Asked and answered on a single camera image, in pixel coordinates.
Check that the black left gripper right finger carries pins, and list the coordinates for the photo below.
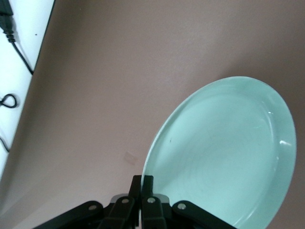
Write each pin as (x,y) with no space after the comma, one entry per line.
(155,214)

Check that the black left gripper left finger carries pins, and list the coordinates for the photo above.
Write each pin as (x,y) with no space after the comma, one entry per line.
(119,214)

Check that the pale green round plate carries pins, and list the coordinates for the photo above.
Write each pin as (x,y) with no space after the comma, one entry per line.
(226,148)

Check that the brown table cover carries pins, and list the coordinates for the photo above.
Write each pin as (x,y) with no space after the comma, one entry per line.
(119,71)

